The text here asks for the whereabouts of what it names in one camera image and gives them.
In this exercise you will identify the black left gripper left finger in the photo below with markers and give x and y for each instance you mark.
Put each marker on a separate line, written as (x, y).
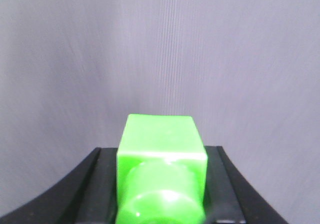
(87, 195)

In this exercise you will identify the green block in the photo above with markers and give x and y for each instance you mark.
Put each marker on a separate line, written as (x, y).
(161, 168)

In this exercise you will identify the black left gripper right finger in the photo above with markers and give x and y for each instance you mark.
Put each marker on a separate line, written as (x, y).
(229, 198)

